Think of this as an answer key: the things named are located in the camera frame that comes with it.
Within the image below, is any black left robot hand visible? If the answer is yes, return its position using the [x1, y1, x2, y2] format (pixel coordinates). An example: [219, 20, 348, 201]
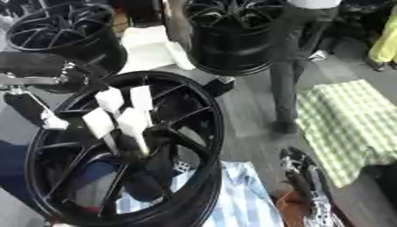
[0, 51, 112, 131]

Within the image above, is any black wheel rim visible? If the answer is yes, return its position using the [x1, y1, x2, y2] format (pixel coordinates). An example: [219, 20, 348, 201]
[4, 2, 129, 75]
[181, 0, 287, 77]

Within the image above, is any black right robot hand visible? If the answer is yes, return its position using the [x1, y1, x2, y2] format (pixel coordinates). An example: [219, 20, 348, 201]
[277, 146, 334, 217]

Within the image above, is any large black spoked wheel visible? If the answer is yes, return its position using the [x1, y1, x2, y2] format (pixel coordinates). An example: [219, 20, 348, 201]
[23, 70, 227, 227]

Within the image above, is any small black block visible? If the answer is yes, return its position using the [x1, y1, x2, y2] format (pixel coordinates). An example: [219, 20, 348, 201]
[201, 75, 237, 98]

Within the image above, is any white foam piece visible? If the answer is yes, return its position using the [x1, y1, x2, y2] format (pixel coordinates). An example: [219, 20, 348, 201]
[118, 25, 198, 75]

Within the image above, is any person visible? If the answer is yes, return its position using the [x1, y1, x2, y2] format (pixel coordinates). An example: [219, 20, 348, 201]
[267, 0, 343, 135]
[366, 4, 397, 73]

